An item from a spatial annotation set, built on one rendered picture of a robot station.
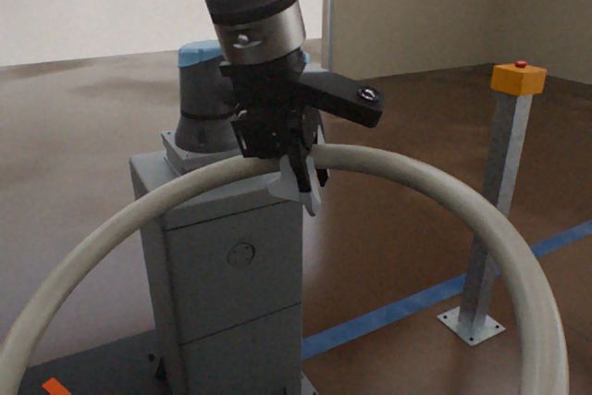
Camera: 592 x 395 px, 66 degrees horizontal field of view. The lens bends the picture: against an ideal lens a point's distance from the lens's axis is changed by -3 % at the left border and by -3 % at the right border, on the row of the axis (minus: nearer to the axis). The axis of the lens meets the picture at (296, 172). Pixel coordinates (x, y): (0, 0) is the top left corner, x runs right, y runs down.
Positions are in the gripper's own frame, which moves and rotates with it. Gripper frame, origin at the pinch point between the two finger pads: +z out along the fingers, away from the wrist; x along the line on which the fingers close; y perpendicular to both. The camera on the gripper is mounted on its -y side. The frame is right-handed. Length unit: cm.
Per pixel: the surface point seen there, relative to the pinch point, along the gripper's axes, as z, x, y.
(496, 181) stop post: 77, -93, -30
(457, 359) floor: 136, -58, -16
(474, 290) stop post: 122, -80, -23
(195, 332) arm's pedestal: 65, -18, 53
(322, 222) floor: 149, -146, 59
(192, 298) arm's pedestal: 54, -21, 51
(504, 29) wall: 273, -688, -97
